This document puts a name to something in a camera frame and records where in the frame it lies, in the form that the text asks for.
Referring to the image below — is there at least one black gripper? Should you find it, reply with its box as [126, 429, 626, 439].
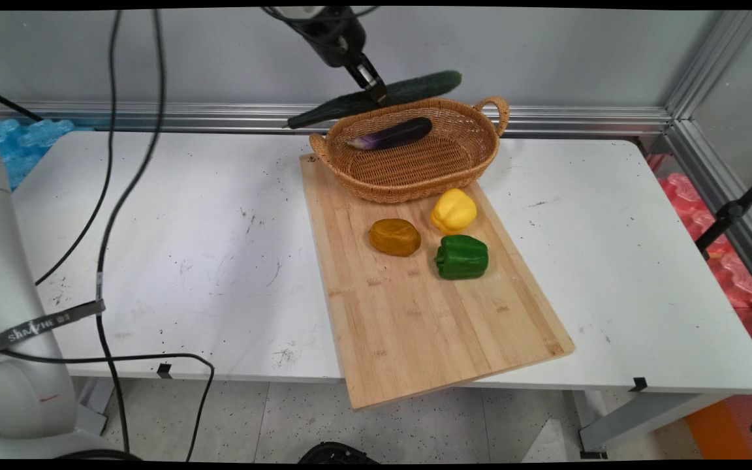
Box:
[298, 7, 390, 109]

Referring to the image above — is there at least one long dark green cucumber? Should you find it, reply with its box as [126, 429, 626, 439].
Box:
[285, 70, 463, 129]

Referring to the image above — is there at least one purple eggplant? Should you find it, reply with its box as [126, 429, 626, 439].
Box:
[345, 117, 433, 151]

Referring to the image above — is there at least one woven wicker basket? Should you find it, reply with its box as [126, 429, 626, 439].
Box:
[309, 96, 510, 204]

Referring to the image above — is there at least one yellow bell pepper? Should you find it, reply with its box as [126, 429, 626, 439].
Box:
[431, 189, 478, 235]

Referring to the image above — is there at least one brown bread bun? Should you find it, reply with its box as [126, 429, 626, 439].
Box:
[369, 219, 422, 257]

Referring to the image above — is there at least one green bell pepper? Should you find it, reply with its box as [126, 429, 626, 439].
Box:
[434, 234, 489, 281]

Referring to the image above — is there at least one wooden cutting board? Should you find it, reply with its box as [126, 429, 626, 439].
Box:
[300, 153, 576, 411]

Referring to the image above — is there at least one black plastic device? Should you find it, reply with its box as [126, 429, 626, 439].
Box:
[298, 442, 378, 464]

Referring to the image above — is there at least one black tripod leg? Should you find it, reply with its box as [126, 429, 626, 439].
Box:
[695, 166, 752, 260]

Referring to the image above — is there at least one red foam mat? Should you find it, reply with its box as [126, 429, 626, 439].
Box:
[647, 153, 752, 392]

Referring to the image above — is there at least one grey table leg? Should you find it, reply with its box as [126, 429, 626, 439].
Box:
[577, 390, 737, 459]

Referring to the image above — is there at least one orange floor panel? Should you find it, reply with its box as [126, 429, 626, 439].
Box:
[685, 390, 752, 461]

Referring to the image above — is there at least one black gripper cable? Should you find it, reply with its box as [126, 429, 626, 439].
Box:
[260, 7, 382, 37]

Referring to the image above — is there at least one long aluminium frame rail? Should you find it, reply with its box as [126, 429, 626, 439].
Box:
[0, 100, 674, 138]

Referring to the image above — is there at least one thin black cable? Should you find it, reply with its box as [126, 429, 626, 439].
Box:
[35, 10, 122, 287]

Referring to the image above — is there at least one thick black cable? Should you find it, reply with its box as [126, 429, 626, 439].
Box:
[94, 10, 166, 454]

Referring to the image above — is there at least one aluminium frame post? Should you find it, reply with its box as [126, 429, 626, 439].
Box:
[665, 10, 752, 121]

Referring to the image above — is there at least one looping black cable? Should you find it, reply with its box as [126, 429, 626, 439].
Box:
[0, 349, 215, 462]

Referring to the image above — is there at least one short straight black cable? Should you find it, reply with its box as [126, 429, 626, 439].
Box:
[0, 84, 44, 123]

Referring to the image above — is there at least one short aluminium frame rail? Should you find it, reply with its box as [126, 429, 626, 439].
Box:
[650, 119, 752, 307]

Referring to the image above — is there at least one grey printed strap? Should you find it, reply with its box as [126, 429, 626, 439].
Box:
[0, 299, 106, 356]

